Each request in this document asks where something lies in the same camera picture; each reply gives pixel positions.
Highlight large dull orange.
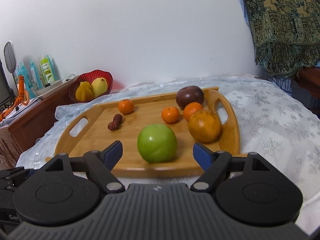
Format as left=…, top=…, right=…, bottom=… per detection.
left=188, top=110, right=222, bottom=144

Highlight red jujube date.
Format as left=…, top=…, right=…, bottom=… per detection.
left=113, top=114, right=123, bottom=125
left=107, top=121, right=120, bottom=131

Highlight green apple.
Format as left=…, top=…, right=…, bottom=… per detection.
left=137, top=124, right=177, bottom=163

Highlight small mandarin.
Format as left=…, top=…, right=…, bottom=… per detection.
left=183, top=102, right=203, bottom=121
left=161, top=107, right=180, bottom=124

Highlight orange mandarin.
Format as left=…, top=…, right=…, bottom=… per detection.
left=118, top=99, right=135, bottom=115

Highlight small mandarin front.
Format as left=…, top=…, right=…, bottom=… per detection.
left=161, top=107, right=180, bottom=124

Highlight dark purple plum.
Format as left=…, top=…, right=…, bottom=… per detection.
left=176, top=86, right=204, bottom=109

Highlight wooden cabinet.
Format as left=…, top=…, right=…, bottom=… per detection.
left=1, top=85, right=73, bottom=169

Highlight papers on cabinet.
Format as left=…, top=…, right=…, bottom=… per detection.
left=0, top=98, right=41, bottom=127

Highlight bamboo serving tray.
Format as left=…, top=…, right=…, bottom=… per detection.
left=55, top=88, right=240, bottom=178

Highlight white snowflake tablecloth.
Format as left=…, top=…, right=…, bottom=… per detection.
left=15, top=73, right=320, bottom=235

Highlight yellow starfruit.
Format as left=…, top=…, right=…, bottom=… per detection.
left=75, top=81, right=94, bottom=102

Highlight red fruit bowl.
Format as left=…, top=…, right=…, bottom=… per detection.
left=69, top=69, right=113, bottom=103

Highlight yellow mango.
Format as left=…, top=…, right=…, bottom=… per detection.
left=91, top=77, right=108, bottom=98

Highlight orange flexible tripod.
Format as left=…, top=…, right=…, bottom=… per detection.
left=1, top=75, right=29, bottom=121

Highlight white rectangular tray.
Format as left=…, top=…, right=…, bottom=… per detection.
left=35, top=80, right=63, bottom=100

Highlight green spray bottle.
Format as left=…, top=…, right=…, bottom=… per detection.
left=40, top=54, right=55, bottom=83

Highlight teal spray bottle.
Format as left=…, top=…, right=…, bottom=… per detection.
left=29, top=58, right=41, bottom=90
left=20, top=61, right=36, bottom=99

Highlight electric mosquito swatter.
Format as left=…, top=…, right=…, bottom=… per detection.
left=3, top=41, right=18, bottom=84

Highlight green patterned fringed shawl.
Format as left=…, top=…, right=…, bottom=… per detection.
left=244, top=0, right=319, bottom=76

